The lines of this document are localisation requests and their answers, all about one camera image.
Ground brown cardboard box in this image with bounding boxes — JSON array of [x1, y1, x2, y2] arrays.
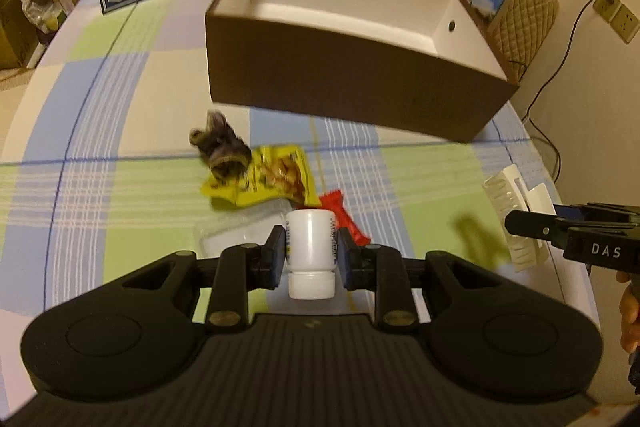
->
[[204, 0, 521, 144]]

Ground clear plastic case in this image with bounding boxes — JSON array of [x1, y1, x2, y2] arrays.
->
[[192, 199, 293, 258]]

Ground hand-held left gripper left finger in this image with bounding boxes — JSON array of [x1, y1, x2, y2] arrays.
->
[[122, 225, 287, 333]]

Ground white pill bottle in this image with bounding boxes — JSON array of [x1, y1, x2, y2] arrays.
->
[[285, 208, 337, 300]]

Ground black power cable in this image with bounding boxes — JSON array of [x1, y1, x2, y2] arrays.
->
[[522, 0, 608, 182]]

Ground dark hair scrunchie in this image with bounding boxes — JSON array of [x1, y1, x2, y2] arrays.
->
[[189, 109, 252, 185]]

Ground red snack packet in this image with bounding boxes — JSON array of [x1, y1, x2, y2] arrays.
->
[[318, 189, 371, 245]]

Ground large cardboard box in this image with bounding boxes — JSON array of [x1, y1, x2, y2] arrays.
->
[[0, 0, 41, 70]]

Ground yellow snack packet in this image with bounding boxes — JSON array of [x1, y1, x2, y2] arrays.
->
[[200, 146, 321, 208]]

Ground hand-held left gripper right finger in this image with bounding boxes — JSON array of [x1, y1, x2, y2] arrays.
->
[[336, 229, 501, 333]]

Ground beige wall socket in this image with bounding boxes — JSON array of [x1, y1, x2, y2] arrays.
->
[[612, 4, 640, 44], [593, 0, 623, 22]]

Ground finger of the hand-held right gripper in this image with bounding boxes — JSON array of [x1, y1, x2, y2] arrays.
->
[[555, 203, 640, 228], [505, 210, 571, 248]]

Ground person's right hand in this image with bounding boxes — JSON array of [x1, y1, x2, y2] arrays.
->
[[619, 271, 640, 353]]

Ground white hair claw clip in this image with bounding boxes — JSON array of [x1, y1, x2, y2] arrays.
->
[[482, 163, 558, 272]]

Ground quilted beige chair cover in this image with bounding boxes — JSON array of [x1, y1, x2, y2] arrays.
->
[[487, 0, 560, 82]]

